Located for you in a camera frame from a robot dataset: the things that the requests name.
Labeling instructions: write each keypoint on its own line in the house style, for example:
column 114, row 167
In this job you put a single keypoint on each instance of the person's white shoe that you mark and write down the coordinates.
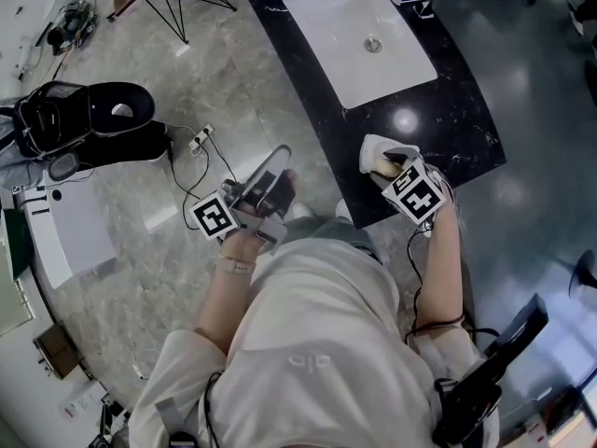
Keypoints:
column 298, row 212
column 342, row 208

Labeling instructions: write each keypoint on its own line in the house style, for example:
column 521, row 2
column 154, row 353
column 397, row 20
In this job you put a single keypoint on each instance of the black chair base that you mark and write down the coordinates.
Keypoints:
column 585, row 271

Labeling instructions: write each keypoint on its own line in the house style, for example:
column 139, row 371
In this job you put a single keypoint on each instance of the chrome sink drain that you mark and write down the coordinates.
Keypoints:
column 372, row 44

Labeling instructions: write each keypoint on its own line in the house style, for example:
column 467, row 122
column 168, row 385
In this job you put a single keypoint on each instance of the black backpack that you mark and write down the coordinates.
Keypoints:
column 79, row 115

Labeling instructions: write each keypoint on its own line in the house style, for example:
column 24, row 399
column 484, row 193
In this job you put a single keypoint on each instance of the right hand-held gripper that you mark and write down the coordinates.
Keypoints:
column 415, row 196

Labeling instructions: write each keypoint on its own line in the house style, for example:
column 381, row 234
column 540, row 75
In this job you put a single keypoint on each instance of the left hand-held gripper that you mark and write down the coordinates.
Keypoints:
column 212, row 215

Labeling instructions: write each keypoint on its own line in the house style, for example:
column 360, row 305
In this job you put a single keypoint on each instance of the white sink basin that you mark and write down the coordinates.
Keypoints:
column 359, row 40

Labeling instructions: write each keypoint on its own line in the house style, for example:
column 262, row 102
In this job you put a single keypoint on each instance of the brown cardboard box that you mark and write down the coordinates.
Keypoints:
column 58, row 349

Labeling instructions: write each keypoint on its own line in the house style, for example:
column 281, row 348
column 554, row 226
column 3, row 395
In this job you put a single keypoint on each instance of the white power strip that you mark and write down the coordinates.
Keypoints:
column 202, row 136

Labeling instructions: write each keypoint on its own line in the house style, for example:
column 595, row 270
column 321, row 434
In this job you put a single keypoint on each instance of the person's white shirt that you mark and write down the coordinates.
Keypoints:
column 303, row 353

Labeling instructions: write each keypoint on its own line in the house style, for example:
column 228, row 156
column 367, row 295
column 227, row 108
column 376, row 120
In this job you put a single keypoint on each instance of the person's right forearm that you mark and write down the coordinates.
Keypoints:
column 440, row 273

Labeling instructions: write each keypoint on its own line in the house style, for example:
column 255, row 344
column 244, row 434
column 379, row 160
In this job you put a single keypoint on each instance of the pink wristwatch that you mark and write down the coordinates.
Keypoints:
column 235, row 266

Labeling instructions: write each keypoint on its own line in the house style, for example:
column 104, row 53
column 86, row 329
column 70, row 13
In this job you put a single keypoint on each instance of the person's left forearm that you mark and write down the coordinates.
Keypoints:
column 224, row 297

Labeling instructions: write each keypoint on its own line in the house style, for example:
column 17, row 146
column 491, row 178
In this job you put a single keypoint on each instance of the white flat box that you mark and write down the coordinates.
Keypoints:
column 79, row 233

